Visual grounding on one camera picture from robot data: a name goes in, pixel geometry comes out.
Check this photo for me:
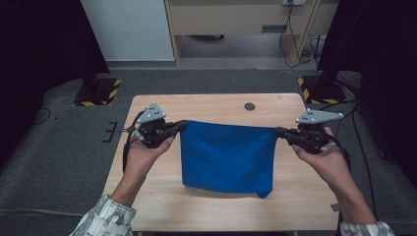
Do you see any black power cable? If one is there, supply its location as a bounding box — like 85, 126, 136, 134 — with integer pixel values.
278, 3, 317, 70

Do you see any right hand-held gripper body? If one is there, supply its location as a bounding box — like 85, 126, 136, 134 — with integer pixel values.
288, 108, 344, 155

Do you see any dark curtain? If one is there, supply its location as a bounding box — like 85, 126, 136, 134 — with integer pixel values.
316, 0, 417, 188
0, 0, 111, 165

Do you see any left hand-held gripper cable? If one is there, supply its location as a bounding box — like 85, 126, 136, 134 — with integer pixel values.
122, 110, 146, 174

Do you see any person's right hand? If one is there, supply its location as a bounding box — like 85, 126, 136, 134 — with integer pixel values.
291, 126, 352, 190

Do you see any grey floor cable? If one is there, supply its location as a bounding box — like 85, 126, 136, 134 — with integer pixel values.
0, 207, 85, 218

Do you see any white panel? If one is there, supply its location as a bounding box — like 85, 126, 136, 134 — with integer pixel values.
81, 0, 175, 62

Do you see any black floor cable loop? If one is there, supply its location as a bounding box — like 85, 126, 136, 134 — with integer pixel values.
32, 107, 52, 126

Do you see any right hand-held gripper cable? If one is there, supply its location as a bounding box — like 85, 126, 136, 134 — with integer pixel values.
328, 134, 352, 172

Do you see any black stand with striped base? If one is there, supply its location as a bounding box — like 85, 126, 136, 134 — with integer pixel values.
73, 62, 122, 107
297, 70, 348, 105

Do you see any light wooden desk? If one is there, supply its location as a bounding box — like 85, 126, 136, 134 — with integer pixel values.
163, 0, 340, 67

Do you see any hand-held gripper cable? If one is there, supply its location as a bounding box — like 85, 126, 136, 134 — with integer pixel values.
122, 110, 146, 174
328, 134, 352, 172

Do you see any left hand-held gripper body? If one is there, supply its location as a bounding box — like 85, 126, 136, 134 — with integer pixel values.
124, 101, 171, 148

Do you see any blue cloth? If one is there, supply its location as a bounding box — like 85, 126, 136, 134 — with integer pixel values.
179, 119, 279, 200

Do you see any person's left hand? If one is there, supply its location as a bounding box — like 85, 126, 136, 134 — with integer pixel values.
125, 135, 176, 185

